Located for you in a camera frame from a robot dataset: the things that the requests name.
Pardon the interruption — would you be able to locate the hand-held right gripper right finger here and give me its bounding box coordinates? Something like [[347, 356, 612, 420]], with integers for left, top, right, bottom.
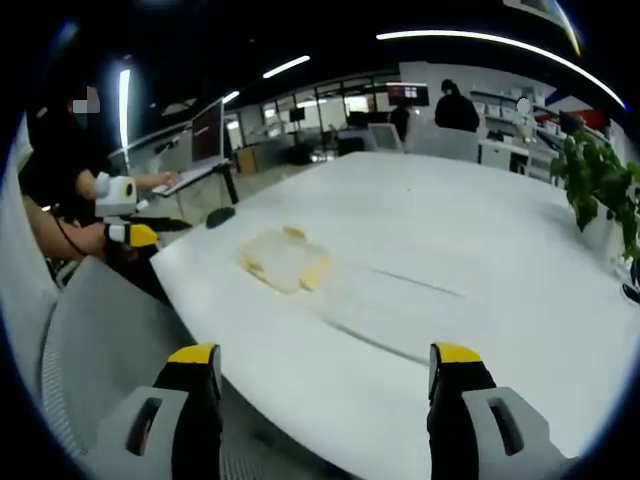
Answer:
[[427, 342, 581, 480]]

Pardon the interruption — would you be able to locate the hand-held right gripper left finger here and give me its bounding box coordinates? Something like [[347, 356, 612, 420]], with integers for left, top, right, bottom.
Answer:
[[82, 342, 224, 480]]

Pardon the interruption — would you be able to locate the white keyboard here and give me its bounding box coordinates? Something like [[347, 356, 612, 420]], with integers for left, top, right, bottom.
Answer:
[[151, 164, 217, 197]]

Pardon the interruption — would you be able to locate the black computer mouse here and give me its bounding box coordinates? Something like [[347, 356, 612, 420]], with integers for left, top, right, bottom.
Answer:
[[206, 206, 237, 230]]

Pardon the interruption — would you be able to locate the black monitor stand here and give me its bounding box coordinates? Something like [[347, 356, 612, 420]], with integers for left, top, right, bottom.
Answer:
[[213, 158, 241, 206]]

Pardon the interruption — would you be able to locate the long ceiling light strip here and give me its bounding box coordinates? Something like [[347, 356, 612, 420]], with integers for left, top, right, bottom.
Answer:
[[375, 29, 627, 110], [262, 54, 312, 80], [118, 68, 133, 169]]

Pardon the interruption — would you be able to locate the computer monitor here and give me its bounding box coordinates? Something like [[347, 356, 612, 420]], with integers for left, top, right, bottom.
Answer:
[[190, 97, 227, 166]]

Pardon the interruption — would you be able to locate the grey office chair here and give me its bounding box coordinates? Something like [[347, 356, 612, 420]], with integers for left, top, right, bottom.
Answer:
[[39, 255, 211, 466]]

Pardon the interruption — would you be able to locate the cardboard box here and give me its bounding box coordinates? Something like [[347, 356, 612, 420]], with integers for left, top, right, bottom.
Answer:
[[236, 146, 260, 175]]

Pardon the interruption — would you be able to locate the white chair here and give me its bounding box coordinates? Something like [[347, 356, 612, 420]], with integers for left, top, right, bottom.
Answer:
[[367, 122, 406, 154]]

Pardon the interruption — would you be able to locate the green potted plant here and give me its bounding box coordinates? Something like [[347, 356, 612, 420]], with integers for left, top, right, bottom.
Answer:
[[549, 127, 640, 262]]

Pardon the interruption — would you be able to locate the storage shelf with white boxes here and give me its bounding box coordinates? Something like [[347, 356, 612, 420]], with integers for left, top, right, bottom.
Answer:
[[469, 85, 559, 151]]

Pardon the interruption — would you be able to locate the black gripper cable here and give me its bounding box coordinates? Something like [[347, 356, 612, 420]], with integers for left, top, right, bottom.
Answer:
[[47, 202, 109, 261]]

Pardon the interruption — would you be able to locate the wall screen with red display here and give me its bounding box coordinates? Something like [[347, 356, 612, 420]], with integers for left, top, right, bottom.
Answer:
[[385, 82, 431, 108]]

